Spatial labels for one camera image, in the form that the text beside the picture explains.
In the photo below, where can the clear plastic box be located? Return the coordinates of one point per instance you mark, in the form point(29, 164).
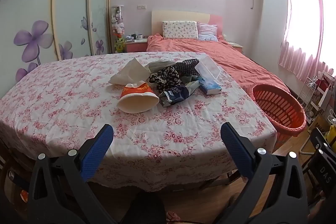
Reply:
point(207, 67)

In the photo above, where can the white paper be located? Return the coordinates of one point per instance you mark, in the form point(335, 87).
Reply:
point(131, 70)

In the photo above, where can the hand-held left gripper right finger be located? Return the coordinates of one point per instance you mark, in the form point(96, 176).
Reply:
point(236, 150)

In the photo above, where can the black white mug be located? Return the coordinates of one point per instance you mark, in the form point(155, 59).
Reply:
point(139, 37)

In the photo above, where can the pink curtain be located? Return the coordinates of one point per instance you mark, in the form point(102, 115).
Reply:
point(302, 56)
point(331, 56)

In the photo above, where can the yellow plush toy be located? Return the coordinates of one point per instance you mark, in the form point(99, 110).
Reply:
point(119, 44)

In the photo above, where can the black dotted cloth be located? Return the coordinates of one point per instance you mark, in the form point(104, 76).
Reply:
point(187, 65)

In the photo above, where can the cream pink bed headboard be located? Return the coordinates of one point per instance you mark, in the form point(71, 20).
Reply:
point(178, 15)

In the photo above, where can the pink striped pillow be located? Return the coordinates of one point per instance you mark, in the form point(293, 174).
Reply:
point(207, 32)

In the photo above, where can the wardrobe with flower print doors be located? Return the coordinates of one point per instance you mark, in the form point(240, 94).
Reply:
point(71, 16)

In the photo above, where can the clear column of plush toys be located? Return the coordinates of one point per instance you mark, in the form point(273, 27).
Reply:
point(117, 27)

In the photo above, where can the floral pillow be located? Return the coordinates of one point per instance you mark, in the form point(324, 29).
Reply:
point(179, 29)

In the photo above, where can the blue snack bag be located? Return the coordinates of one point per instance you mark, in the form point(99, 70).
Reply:
point(174, 95)

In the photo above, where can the pink nightstand with mug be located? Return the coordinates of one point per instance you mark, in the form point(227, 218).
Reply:
point(135, 47)

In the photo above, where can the orange white paper bowl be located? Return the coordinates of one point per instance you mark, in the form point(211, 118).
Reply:
point(139, 102)

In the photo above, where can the blue tissue pack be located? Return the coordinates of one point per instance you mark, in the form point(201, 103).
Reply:
point(210, 86)

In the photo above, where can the white metal tube frame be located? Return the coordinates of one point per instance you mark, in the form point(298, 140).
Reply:
point(304, 149)

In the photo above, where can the bed with salmon cover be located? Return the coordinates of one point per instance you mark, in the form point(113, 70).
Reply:
point(210, 48)

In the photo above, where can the orange plastic laundry basket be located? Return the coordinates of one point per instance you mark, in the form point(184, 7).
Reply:
point(294, 121)

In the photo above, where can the white wall socket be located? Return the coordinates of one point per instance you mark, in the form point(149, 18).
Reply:
point(141, 6)

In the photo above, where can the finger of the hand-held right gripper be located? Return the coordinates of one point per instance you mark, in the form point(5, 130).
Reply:
point(324, 141)
point(324, 169)

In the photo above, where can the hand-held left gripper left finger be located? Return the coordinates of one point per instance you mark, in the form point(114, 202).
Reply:
point(95, 153)

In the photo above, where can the table with floral cloth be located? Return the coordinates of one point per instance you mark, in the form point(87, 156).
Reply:
point(65, 98)

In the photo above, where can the black floral cloth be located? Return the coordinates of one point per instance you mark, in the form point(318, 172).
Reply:
point(164, 78)

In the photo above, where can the light green cloth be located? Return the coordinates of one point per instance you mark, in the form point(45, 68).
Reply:
point(184, 79)

